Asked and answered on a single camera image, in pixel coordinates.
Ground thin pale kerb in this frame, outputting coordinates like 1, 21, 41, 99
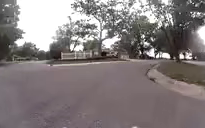
46, 59, 131, 67

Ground grey asphalt road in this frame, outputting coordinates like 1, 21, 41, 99
0, 59, 205, 128

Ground small distant tree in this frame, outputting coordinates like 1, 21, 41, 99
51, 16, 98, 54

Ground tall sparse-crowned tree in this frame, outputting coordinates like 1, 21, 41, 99
71, 0, 141, 58

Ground dark dense tree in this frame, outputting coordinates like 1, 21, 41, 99
118, 14, 161, 60

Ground low distant trees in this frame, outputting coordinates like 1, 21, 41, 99
13, 41, 51, 61

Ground pale concrete kerb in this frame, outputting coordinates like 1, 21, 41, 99
145, 63, 205, 101

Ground grass verge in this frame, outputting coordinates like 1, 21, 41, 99
156, 59, 205, 88

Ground broad dark tree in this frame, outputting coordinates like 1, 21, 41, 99
146, 0, 205, 63

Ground large round-crowned tree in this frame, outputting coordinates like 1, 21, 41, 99
0, 0, 26, 63

